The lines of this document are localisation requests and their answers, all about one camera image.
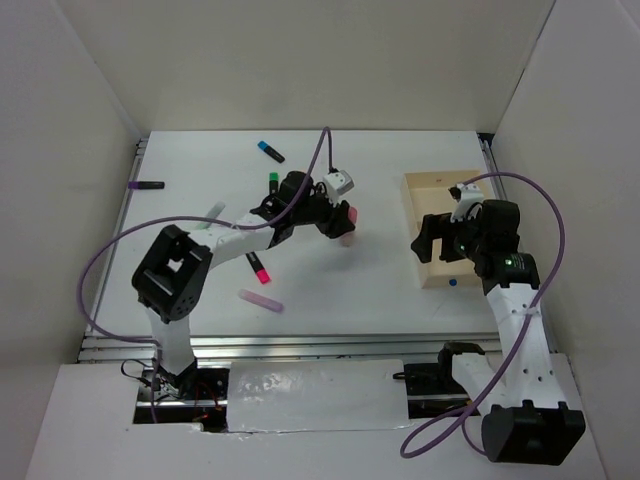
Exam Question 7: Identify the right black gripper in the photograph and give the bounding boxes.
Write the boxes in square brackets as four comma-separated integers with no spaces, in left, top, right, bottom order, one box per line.
[411,206,489,262]

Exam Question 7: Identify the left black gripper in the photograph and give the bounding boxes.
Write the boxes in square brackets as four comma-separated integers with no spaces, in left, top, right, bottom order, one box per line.
[292,185,356,240]

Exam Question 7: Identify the pastel green highlighter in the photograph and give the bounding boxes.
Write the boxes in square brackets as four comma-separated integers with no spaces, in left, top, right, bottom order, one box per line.
[194,201,226,230]

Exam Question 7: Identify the pastel lilac highlighter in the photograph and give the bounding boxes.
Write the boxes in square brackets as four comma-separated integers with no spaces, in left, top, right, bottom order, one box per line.
[238,289,284,313]

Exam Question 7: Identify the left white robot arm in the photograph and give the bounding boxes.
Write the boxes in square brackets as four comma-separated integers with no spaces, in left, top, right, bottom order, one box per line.
[132,170,355,399]

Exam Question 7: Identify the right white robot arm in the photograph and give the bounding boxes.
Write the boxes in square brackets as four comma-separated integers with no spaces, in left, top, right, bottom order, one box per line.
[400,200,586,466]

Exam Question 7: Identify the green cap black highlighter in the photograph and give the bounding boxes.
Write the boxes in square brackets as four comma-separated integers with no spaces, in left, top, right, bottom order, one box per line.
[268,172,279,195]

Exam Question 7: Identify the wooden compartment tray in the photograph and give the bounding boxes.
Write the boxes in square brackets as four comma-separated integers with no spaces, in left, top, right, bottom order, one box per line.
[401,170,481,289]

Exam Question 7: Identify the blue cap black highlighter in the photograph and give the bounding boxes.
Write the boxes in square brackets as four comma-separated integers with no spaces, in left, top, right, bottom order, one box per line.
[257,141,285,163]

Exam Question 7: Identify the pink cap black highlighter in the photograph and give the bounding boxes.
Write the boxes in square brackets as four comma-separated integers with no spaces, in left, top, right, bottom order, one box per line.
[245,252,271,285]

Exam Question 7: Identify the white front cover plate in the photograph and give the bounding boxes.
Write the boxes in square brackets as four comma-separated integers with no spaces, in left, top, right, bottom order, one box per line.
[226,359,410,433]

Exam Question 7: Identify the purple cap black highlighter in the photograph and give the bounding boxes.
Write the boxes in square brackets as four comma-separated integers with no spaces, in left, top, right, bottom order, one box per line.
[128,181,165,190]

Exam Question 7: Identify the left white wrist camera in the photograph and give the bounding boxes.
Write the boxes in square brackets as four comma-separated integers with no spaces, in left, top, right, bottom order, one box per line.
[322,170,354,204]

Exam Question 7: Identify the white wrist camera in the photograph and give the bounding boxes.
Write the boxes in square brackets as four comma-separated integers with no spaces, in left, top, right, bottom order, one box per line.
[449,183,484,223]
[322,170,354,204]

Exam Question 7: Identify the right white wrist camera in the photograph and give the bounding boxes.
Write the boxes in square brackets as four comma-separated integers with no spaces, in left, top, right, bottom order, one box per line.
[449,183,484,223]

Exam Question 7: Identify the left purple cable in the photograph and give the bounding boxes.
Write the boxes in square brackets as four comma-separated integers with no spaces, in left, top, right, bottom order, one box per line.
[79,125,335,424]

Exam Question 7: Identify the purple cable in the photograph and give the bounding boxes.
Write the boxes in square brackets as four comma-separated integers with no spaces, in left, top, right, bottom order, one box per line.
[79,125,335,424]
[401,172,567,460]

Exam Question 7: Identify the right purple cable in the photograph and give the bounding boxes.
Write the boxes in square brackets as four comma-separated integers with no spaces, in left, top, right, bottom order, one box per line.
[401,172,567,460]

